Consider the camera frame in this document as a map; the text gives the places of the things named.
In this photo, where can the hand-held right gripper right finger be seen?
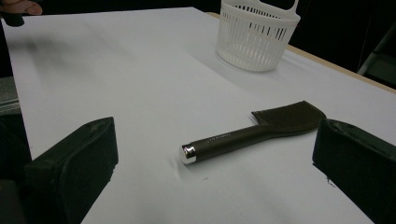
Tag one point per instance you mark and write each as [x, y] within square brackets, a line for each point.
[358, 158]

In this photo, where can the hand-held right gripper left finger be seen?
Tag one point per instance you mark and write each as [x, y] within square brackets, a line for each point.
[77, 161]

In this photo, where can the white plastic slotted basket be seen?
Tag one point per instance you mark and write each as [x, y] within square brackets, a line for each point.
[249, 46]

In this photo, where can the white table cover sheet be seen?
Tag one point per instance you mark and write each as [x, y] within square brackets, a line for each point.
[124, 77]

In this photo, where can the grey metal stand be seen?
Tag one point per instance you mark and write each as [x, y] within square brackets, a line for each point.
[375, 60]

